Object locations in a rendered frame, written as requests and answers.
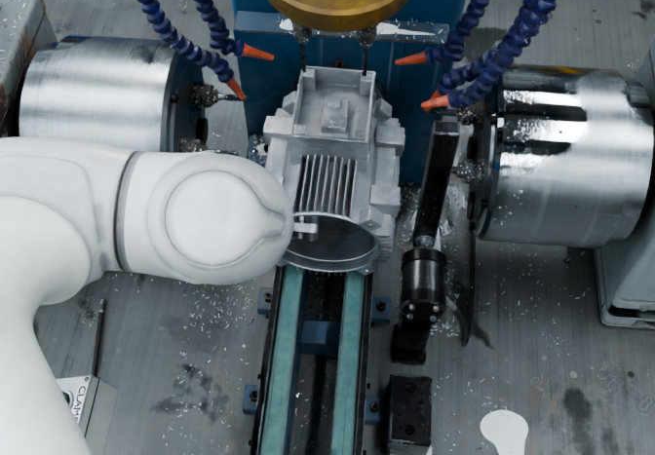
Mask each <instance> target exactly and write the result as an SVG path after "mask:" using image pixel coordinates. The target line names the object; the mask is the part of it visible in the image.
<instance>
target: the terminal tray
mask: <svg viewBox="0 0 655 455"><path fill-rule="evenodd" d="M307 70H312V72H313V73H312V74H311V75H308V74H306V72H305V73H303V71H302V70H300V76H299V82H298V88H297V94H296V100H295V105H294V110H293V116H292V122H291V128H290V134H289V141H290V145H289V157H290V162H291V163H292V165H293V166H294V165H298V164H299V162H300V156H302V161H303V163H306V161H307V156H309V161H310V162H313V161H314V155H316V162H320V161H321V155H323V162H327V161H328V156H329V161H330V162H332V163H334V157H336V163H338V164H341V158H343V165H347V166H348V160H349V159H350V167H353V168H354V167H355V163H356V161H357V169H358V170H361V171H364V172H366V170H368V169H369V159H370V149H371V140H372V131H373V120H374V109H375V100H376V92H375V91H374V83H375V71H367V72H366V75H368V76H369V78H368V79H367V80H365V79H364V78H363V76H362V72H363V70H354V69H342V68H330V67H319V66H307V65H306V71H307ZM297 127H302V128H303V131H302V132H298V131H297ZM357 132H362V133H363V136H361V137H358V136H357Z"/></svg>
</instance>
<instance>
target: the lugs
mask: <svg viewBox="0 0 655 455"><path fill-rule="evenodd" d="M296 94H297V92H296V91H294V92H292V93H290V94H289V95H286V96H285V97H284V101H283V106H282V109H284V110H285V111H286V112H288V113H289V114H290V115H292V114H293V110H294V105H295V100H296ZM374 118H375V119H377V120H378V121H379V122H380V123H383V122H385V121H387V120H389V119H391V118H392V106H391V105H390V104H389V103H388V102H386V101H385V100H384V99H382V98H379V99H378V100H376V101H375V109H374ZM382 220H383V213H382V212H381V211H379V210H378V209H376V208H374V207H373V206H368V207H366V208H364V209H360V217H359V224H360V225H362V226H363V227H365V228H367V230H369V231H373V230H376V229H378V228H381V227H382ZM287 264H289V263H287V262H286V261H284V260H282V259H280V260H279V261H278V262H277V263H276V265H278V266H280V267H282V266H285V265H287ZM356 271H358V272H360V273H361V274H363V275H367V274H370V273H373V272H376V271H377V262H372V263H371V264H369V265H367V266H365V267H364V268H361V269H358V270H356Z"/></svg>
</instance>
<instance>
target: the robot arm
mask: <svg viewBox="0 0 655 455"><path fill-rule="evenodd" d="M318 224H319V217H317V216H315V215H311V216H293V213H292V208H291V204H290V200H289V196H288V194H287V192H286V190H285V188H284V187H283V186H282V184H281V183H280V181H279V180H278V179H277V178H276V177H275V176H274V175H273V174H272V173H271V172H270V171H268V170H267V169H266V168H264V167H262V166H261V165H259V164H257V163H255V162H253V161H251V160H248V159H245V158H242V157H238V156H233V155H227V154H216V153H213V152H210V151H203V152H192V153H166V152H147V151H137V150H131V149H124V148H120V147H116V146H112V145H109V144H105V143H99V142H91V141H85V140H77V139H67V138H52V137H23V136H19V137H4V138H0V455H93V453H92V451H91V449H90V447H89V445H88V443H87V442H86V440H85V438H84V436H83V434H82V432H81V430H80V428H79V426H78V424H77V422H76V419H75V417H74V415H73V413H72V411H71V409H70V407H69V405H68V403H67V401H66V399H65V397H64V395H63V393H62V391H61V389H60V387H59V385H58V382H57V380H56V378H55V376H54V374H53V372H52V370H51V369H50V367H49V365H48V363H47V361H46V358H45V356H44V354H43V352H42V350H41V348H40V346H39V344H38V341H37V339H36V336H35V333H34V329H33V320H34V316H35V313H36V311H37V309H38V308H39V306H40V305H52V304H57V303H60V302H63V301H65V300H67V299H69V298H71V297H72V296H74V295H75V294H76V293H77V292H78V291H79V290H80V289H81V288H82V287H83V286H85V285H87V284H89V283H92V282H94V281H96V280H99V279H100V278H101V277H102V275H103V273H104V272H105V271H121V272H133V273H141V274H148V275H154V276H160V277H166V278H171V279H176V280H180V281H184V282H188V283H191V284H239V283H244V282H247V281H250V280H252V279H254V278H256V277H258V276H260V275H262V274H264V273H265V272H267V271H268V270H269V269H271V268H272V267H273V266H274V265H275V264H276V263H277V262H278V261H279V260H280V258H281V257H282V256H283V254H284V253H285V251H286V249H287V247H288V245H289V242H290V239H294V240H295V239H307V240H309V241H311V242H313V241H316V240H317V236H318V234H317V233H318Z"/></svg>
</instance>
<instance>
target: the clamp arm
mask: <svg viewBox="0 0 655 455"><path fill-rule="evenodd" d="M459 137H460V123H459V122H448V121H434V123H433V127H432V132H431V138H430V143H429V149H428V154H427V160H426V165H425V170H424V175H423V181H422V186H421V192H420V197H419V203H418V208H417V213H416V218H415V224H414V229H413V235H412V245H413V246H417V245H418V244H419V240H418V239H420V238H421V239H420V243H426V238H428V243H429V244H430V245H432V247H434V245H435V241H436V237H437V234H438V229H439V225H440V221H441V216H442V212H443V204H444V200H445V196H446V192H447V187H448V183H449V180H450V175H451V171H452V167H453V162H454V158H455V154H456V150H457V145H458V141H459Z"/></svg>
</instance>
